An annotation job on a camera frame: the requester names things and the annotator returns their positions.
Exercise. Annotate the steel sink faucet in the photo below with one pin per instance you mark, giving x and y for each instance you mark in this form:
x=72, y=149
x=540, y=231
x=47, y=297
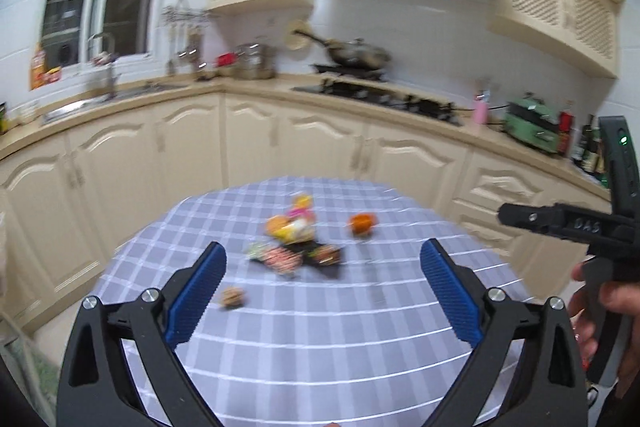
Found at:
x=107, y=72

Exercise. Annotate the black induction cooker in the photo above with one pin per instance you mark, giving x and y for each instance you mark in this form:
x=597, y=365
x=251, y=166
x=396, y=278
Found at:
x=350, y=72

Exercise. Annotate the cream base cabinets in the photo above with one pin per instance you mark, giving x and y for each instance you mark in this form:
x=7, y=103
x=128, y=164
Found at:
x=200, y=157

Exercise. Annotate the orange round fruit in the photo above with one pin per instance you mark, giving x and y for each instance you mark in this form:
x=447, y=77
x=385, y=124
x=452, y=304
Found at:
x=362, y=224

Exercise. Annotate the dark brown candy wrapper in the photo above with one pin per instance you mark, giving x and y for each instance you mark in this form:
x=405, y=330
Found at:
x=325, y=257

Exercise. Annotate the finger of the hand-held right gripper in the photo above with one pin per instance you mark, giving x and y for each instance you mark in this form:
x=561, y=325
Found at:
x=540, y=219

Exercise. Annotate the hanging steel skimmer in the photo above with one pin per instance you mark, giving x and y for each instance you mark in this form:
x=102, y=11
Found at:
x=199, y=57

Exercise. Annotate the person's right hand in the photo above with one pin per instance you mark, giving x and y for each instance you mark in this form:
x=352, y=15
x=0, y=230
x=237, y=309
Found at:
x=627, y=322

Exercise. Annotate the red container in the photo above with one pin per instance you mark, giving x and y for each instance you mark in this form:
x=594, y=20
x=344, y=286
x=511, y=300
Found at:
x=226, y=60

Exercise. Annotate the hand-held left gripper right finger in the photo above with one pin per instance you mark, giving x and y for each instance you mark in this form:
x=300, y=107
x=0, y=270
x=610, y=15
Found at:
x=450, y=292

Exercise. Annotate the red sauce bottle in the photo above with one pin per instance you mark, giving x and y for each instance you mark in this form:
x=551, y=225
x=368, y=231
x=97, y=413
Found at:
x=566, y=132

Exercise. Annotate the red candy wrapper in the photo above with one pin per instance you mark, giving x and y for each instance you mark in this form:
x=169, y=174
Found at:
x=281, y=259

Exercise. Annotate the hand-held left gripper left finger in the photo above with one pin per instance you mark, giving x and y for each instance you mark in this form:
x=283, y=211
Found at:
x=195, y=292

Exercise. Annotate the dark glass bottle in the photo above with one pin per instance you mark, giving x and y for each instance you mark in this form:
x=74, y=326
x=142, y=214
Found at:
x=590, y=147
x=601, y=162

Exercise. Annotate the dark green candy wrapper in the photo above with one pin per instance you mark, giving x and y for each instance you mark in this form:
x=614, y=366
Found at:
x=256, y=251

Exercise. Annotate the pink dish cloth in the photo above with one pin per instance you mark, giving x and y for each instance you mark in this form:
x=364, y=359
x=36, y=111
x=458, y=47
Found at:
x=103, y=57

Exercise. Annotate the steel kitchen sink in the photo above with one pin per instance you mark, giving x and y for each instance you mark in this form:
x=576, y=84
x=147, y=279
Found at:
x=110, y=99

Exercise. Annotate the yellow and pink snack wrapper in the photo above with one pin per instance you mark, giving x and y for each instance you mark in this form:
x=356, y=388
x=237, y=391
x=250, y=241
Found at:
x=292, y=222

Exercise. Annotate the hanging steel spatula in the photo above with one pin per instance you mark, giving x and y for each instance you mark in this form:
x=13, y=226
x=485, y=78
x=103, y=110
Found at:
x=172, y=62

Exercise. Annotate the black gas hob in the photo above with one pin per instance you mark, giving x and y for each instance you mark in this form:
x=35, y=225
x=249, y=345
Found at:
x=390, y=99

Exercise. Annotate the small orange box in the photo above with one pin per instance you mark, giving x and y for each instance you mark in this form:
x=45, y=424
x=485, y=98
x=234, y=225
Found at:
x=53, y=75

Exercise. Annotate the cream round colander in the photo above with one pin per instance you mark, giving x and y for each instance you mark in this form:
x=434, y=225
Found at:
x=296, y=38

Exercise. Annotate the steel stock pot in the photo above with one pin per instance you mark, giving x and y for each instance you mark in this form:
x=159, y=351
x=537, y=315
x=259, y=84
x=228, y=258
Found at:
x=256, y=62

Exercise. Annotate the steel wok with lid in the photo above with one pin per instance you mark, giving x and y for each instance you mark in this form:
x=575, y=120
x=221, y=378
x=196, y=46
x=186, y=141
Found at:
x=357, y=54

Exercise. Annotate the orange seasoning packet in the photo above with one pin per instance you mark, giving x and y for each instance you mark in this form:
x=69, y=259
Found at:
x=38, y=67

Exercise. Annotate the wall utensil rack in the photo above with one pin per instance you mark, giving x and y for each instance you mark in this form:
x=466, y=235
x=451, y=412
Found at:
x=187, y=14

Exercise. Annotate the green jar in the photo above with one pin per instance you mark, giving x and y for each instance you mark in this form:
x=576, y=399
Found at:
x=3, y=117

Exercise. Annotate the green electric cooker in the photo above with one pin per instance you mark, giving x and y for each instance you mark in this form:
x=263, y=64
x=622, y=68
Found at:
x=532, y=124

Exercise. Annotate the pink bottle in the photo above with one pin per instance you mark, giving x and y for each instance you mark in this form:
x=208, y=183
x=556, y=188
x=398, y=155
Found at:
x=481, y=113

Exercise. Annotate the trash bin with clear liner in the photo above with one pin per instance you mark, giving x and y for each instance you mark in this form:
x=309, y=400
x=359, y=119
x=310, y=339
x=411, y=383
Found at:
x=27, y=357

